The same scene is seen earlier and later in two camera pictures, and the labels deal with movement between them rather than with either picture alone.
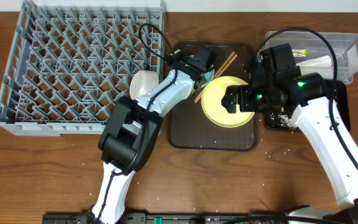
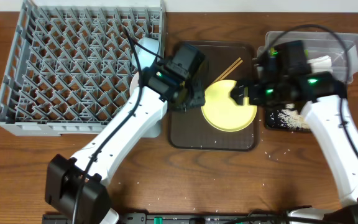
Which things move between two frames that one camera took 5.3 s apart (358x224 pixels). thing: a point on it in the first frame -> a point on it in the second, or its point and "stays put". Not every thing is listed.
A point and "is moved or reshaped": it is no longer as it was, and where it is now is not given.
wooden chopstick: x=233 y=52 -> x=221 y=74
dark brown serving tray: x=189 y=129 stays put
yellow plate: x=214 y=109 is moved or reshaped
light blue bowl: x=208 y=76 -> x=142 y=58
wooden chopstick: x=223 y=68 -> x=224 y=77
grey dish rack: x=74 y=60 stays put
